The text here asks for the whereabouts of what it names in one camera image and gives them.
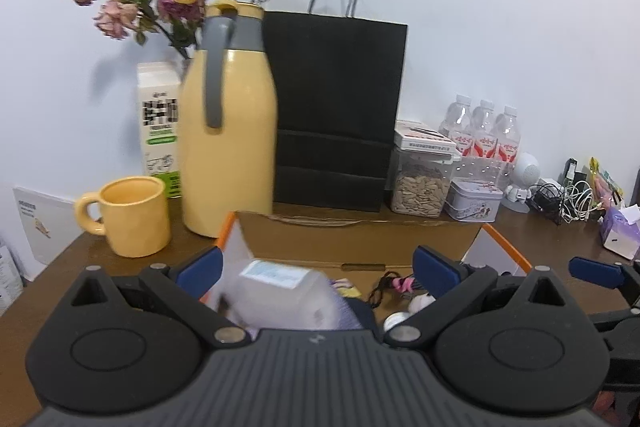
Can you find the white flat box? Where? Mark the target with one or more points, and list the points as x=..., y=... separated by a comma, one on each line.
x=411, y=135

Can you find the yellow thermos jug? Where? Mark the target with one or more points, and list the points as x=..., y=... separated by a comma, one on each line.
x=228, y=112

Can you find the red orange cardboard box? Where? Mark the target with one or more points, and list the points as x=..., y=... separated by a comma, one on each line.
x=355, y=254

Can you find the clear container with seeds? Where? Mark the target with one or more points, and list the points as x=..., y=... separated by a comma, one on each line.
x=421, y=182

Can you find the left water bottle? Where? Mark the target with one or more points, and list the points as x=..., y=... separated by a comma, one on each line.
x=456, y=124

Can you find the pale decorated tin box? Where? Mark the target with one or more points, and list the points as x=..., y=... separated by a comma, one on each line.
x=473, y=201

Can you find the small white round object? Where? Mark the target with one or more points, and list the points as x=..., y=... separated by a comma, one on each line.
x=416, y=304

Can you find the colourful snack packet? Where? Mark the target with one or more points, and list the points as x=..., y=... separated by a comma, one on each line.
x=606, y=192

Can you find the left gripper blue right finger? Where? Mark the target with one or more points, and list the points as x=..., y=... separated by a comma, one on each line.
x=436, y=273

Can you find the right water bottle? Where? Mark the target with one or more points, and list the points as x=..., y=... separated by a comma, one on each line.
x=508, y=139

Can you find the yellow ceramic mug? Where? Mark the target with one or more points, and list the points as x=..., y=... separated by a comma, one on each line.
x=131, y=213

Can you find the white robot figurine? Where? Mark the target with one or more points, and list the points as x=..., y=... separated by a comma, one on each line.
x=524, y=176

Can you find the black paper shopping bag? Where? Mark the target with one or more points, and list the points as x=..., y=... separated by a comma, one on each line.
x=338, y=80

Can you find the white calendar card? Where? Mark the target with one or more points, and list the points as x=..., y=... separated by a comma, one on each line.
x=48, y=221

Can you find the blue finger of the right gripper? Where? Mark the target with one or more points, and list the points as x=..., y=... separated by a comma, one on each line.
x=596, y=272

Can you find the white tissue pack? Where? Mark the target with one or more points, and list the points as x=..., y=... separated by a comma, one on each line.
x=268, y=295

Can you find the middle water bottle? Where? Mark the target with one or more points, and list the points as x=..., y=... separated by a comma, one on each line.
x=479, y=163

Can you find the purple white tissue box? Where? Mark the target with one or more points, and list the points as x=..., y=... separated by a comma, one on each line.
x=620, y=232

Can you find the navy blue fabric roll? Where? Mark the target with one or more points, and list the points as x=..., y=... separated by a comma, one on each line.
x=363, y=313

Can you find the white green milk carton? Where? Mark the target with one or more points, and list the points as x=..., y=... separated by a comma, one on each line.
x=158, y=100

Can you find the purple knitted cloth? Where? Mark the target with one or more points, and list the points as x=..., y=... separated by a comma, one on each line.
x=345, y=316

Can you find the water bottle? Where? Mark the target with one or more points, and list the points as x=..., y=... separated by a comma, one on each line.
x=508, y=139
x=479, y=163
x=456, y=124

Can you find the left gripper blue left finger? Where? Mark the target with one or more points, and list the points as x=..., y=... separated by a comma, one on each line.
x=198, y=275

